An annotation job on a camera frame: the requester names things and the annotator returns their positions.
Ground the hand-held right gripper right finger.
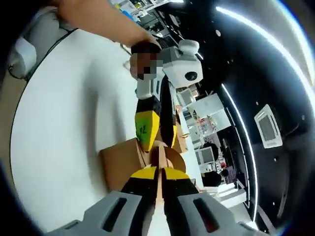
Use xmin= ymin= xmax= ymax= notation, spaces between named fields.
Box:
xmin=162 ymin=167 xmax=269 ymax=236

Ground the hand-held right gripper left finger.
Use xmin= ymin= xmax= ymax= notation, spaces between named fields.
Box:
xmin=46 ymin=166 xmax=158 ymax=236

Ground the brown paper box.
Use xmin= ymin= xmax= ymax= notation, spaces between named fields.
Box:
xmin=99 ymin=137 xmax=189 ymax=207
xmin=172 ymin=108 xmax=190 ymax=153

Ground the black wristband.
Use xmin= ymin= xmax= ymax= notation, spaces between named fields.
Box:
xmin=131 ymin=41 xmax=162 ymax=54

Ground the purple screen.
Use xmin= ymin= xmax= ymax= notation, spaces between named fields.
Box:
xmin=225 ymin=166 xmax=237 ymax=184

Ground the white mesh office chair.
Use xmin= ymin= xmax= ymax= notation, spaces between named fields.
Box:
xmin=198 ymin=147 xmax=215 ymax=165

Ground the straight ceiling light strip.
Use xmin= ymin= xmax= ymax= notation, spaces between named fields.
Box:
xmin=215 ymin=5 xmax=311 ymax=76

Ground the curved ceiling light strip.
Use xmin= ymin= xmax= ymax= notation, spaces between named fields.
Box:
xmin=220 ymin=83 xmax=259 ymax=221

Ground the ceiling air conditioner cassette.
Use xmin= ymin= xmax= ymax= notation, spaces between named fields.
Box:
xmin=253 ymin=103 xmax=284 ymax=149

